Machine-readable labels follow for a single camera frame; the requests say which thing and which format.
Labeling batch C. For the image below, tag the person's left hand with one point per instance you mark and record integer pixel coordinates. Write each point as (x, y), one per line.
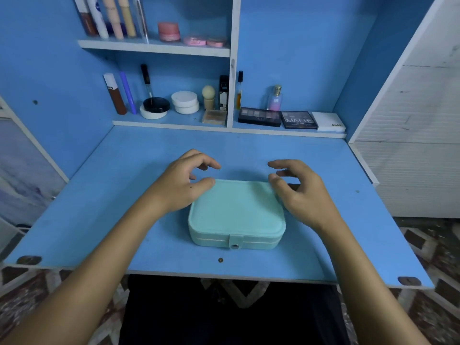
(178, 184)

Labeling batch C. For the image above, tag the person's right hand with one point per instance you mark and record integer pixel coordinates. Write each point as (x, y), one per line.
(307, 201)

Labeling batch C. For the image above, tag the cream jewellery box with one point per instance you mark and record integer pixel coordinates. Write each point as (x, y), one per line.
(237, 212)

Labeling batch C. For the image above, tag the person's left forearm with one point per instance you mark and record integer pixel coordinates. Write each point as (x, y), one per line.
(79, 284)

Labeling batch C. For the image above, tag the person's right forearm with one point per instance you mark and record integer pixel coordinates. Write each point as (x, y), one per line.
(374, 291)

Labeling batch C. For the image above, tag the white flat box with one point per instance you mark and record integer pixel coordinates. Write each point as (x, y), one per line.
(328, 123)

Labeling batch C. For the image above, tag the person's dark clothing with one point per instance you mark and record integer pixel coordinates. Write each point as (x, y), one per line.
(230, 312)

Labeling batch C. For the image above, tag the square brown powder compact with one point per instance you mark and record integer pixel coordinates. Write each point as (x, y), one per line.
(215, 118)

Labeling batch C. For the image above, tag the black lettered eyeshadow palette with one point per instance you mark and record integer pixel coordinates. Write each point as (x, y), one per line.
(299, 120)

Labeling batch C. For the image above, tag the white bowl black inside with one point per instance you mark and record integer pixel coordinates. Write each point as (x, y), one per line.
(155, 106)

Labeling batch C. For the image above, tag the white round cream jar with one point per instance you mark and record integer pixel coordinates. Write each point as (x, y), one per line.
(185, 102)

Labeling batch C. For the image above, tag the beige makeup sponge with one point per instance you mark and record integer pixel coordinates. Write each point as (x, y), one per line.
(208, 97)

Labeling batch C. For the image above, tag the dark eyeshadow palette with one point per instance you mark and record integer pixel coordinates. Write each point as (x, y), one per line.
(259, 117)

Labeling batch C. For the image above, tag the black cosmetic bottle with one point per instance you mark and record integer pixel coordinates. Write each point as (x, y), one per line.
(224, 93)

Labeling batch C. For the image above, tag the blue cosmetic tube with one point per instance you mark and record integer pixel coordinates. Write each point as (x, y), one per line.
(128, 94)

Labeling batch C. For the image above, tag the small pink perfume bottle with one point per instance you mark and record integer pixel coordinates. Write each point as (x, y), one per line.
(274, 100)

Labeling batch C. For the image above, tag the black makeup brush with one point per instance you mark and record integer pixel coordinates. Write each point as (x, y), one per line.
(146, 81)

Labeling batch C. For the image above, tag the brown lipstick tube white cap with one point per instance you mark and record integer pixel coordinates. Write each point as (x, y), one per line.
(115, 95)

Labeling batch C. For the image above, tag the thin dark cosmetic bottle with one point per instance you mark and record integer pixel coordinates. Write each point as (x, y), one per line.
(239, 91)

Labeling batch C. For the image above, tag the white slatted cabinet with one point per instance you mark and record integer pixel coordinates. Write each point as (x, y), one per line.
(413, 133)

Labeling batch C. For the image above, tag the pink flat compact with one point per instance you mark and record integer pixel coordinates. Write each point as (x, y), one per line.
(195, 41)
(215, 43)

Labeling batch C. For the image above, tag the pink round jar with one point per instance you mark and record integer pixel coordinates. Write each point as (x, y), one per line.
(169, 31)

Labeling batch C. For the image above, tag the white framed marbled panel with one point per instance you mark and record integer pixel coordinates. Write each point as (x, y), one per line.
(25, 172)

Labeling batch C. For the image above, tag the white shelf unit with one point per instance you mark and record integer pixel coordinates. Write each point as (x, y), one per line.
(234, 39)

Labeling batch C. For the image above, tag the short beige cosmetic tube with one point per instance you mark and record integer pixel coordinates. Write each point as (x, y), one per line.
(126, 18)

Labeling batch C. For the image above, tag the white tube blue label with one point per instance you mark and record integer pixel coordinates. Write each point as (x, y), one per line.
(98, 19)

